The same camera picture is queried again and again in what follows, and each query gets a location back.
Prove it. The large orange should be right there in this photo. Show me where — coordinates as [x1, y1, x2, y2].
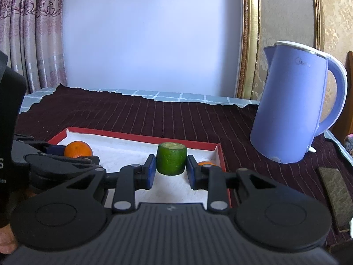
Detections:
[64, 141, 94, 158]

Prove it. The brown wooden chair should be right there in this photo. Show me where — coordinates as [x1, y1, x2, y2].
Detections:
[331, 51, 353, 144]

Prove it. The pink patterned curtain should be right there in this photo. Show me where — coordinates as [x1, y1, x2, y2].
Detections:
[0, 0, 68, 94]

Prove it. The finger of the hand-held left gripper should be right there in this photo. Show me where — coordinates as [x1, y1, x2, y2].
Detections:
[24, 153, 102, 173]
[13, 133, 67, 158]

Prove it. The red cardboard tray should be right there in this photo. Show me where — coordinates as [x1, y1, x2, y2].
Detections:
[47, 127, 231, 208]

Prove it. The patterned fabric item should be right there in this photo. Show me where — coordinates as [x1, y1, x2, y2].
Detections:
[343, 133, 353, 153]

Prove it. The person's left hand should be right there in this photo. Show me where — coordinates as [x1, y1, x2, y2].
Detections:
[0, 222, 18, 254]

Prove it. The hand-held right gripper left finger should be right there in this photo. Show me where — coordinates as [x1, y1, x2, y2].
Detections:
[59, 154, 157, 214]

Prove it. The blue electric kettle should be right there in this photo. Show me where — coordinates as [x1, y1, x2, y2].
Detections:
[250, 41, 348, 164]

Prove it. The gold framed wall panel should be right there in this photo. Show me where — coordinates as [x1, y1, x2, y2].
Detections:
[234, 0, 353, 102]

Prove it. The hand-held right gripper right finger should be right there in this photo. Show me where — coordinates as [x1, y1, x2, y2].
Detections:
[186, 155, 289, 213]

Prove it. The green sugarcane piece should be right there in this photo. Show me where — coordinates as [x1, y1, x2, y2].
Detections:
[156, 142, 188, 176]

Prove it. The dark striped cloth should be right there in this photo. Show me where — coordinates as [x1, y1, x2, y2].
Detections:
[14, 84, 353, 254]

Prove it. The brown rectangular case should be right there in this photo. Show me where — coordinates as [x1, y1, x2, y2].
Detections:
[317, 166, 352, 233]

